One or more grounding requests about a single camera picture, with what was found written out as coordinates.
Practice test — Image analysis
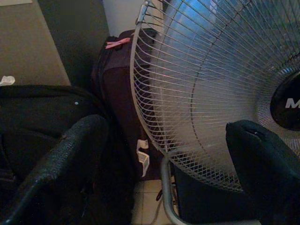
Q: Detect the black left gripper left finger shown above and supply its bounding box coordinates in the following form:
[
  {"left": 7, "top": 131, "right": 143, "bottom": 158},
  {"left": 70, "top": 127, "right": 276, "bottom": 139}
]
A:
[{"left": 0, "top": 114, "right": 111, "bottom": 225}]

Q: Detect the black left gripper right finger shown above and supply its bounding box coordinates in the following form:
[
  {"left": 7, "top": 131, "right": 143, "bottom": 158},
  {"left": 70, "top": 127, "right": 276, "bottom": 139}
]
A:
[{"left": 225, "top": 119, "right": 300, "bottom": 225}]

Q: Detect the black fabric bag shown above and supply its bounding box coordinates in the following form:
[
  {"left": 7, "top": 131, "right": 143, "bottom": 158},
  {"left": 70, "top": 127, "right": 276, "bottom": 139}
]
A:
[{"left": 0, "top": 84, "right": 113, "bottom": 225}]

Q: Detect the silver standing fan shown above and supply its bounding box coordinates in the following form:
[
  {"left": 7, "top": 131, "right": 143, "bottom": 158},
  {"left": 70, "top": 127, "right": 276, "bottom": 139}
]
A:
[{"left": 130, "top": 0, "right": 300, "bottom": 225}]

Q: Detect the black box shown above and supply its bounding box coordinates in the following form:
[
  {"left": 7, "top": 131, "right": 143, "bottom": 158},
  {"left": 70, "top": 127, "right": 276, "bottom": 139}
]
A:
[{"left": 172, "top": 161, "right": 261, "bottom": 222}]

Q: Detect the dark maroon suitcase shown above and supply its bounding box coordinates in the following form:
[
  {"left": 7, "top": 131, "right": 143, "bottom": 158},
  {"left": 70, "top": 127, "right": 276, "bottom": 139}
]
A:
[{"left": 91, "top": 29, "right": 169, "bottom": 181}]

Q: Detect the white crumpled paper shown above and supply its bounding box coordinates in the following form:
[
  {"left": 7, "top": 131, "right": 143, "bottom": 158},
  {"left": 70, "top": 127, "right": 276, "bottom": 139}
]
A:
[{"left": 0, "top": 75, "right": 16, "bottom": 87}]

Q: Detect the pink ribbon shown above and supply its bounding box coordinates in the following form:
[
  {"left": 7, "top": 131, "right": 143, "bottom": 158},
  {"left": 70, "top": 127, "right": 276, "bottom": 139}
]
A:
[{"left": 105, "top": 37, "right": 131, "bottom": 50}]

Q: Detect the thin floor cable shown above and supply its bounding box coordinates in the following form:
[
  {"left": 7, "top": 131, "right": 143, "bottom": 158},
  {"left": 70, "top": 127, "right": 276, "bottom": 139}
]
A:
[{"left": 151, "top": 187, "right": 166, "bottom": 225}]

